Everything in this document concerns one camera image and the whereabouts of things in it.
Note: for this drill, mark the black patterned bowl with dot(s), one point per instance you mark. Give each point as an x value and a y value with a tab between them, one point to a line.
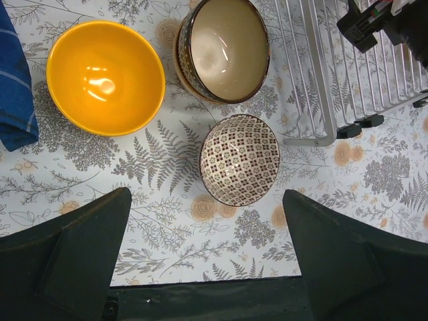
223	50

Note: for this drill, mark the silver wire dish rack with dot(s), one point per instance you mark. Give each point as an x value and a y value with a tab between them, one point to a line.
327	89

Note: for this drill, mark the brown patterned white bowl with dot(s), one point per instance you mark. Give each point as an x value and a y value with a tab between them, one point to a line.
239	160

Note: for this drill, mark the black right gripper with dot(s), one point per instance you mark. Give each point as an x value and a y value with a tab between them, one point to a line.
408	27

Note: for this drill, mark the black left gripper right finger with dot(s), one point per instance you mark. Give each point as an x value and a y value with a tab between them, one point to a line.
353	271

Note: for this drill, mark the blue plaid cloth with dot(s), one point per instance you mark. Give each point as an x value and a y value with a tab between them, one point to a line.
18	121

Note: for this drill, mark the floral table mat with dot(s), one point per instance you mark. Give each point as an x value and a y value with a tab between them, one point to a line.
176	231

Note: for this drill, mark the beige ceramic bowl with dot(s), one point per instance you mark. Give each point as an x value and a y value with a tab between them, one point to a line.
182	78

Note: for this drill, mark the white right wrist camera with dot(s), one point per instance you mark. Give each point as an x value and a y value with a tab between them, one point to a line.
394	6

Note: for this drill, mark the yellow bowl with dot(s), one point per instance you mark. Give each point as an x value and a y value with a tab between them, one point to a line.
105	78

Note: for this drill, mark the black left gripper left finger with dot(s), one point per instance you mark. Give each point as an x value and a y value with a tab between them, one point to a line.
62	269

